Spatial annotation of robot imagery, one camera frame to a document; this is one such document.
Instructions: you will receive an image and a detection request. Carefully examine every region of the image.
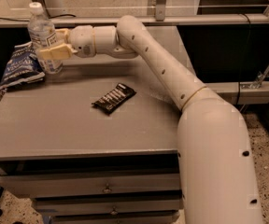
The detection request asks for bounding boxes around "black cable on rail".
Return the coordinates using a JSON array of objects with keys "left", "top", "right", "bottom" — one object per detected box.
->
[{"left": 0, "top": 13, "right": 77, "bottom": 22}]

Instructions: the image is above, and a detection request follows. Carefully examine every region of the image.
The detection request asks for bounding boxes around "metal frame rail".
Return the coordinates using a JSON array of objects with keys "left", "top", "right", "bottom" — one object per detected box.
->
[{"left": 0, "top": 14, "right": 269, "bottom": 28}]

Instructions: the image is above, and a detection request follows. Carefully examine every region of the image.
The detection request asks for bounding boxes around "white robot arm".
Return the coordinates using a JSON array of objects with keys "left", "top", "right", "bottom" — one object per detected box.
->
[{"left": 39, "top": 15, "right": 263, "bottom": 224}]

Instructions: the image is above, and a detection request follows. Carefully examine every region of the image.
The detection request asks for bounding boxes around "clear plastic water bottle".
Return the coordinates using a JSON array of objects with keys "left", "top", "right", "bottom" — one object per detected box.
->
[{"left": 28, "top": 2, "right": 63, "bottom": 74}]

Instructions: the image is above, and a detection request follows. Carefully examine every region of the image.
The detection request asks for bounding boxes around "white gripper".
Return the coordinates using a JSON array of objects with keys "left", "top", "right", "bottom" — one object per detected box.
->
[{"left": 36, "top": 25, "right": 95, "bottom": 60}]

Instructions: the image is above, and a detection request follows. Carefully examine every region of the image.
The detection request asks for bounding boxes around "blue chip bag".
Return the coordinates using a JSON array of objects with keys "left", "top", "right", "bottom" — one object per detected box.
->
[{"left": 0, "top": 42, "right": 45, "bottom": 90}]

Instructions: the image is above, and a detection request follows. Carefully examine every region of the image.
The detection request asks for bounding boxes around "middle grey drawer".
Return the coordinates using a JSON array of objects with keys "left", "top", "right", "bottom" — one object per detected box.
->
[{"left": 33, "top": 191, "right": 182, "bottom": 216}]

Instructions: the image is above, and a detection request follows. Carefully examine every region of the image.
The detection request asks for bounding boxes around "black snack bar wrapper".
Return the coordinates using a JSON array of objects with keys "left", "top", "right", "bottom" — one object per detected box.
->
[{"left": 92, "top": 83, "right": 136, "bottom": 115}]

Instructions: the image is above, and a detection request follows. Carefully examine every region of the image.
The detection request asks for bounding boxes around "metal beam right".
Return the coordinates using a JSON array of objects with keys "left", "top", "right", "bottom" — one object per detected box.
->
[{"left": 207, "top": 81, "right": 269, "bottom": 105}]

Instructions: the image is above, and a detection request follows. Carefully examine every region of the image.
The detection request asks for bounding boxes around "black hanging cable right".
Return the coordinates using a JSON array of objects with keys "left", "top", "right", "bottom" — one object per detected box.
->
[{"left": 236, "top": 81, "right": 242, "bottom": 105}]

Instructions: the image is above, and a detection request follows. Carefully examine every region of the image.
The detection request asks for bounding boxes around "top grey drawer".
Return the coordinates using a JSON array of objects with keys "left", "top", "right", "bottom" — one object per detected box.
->
[{"left": 0, "top": 173, "right": 180, "bottom": 198}]

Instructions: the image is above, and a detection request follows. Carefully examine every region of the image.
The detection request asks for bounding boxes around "grey drawer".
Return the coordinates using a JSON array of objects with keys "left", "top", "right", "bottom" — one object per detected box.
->
[
  {"left": 33, "top": 191, "right": 182, "bottom": 216},
  {"left": 0, "top": 173, "right": 180, "bottom": 198},
  {"left": 51, "top": 211, "right": 179, "bottom": 224}
]

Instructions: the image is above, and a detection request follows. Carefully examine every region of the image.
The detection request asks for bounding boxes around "grey drawer cabinet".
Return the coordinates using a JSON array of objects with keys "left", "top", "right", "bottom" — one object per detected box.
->
[{"left": 0, "top": 26, "right": 204, "bottom": 224}]

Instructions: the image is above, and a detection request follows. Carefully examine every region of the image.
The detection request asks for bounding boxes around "bottom grey drawer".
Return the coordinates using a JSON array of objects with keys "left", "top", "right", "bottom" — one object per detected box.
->
[{"left": 51, "top": 211, "right": 179, "bottom": 224}]

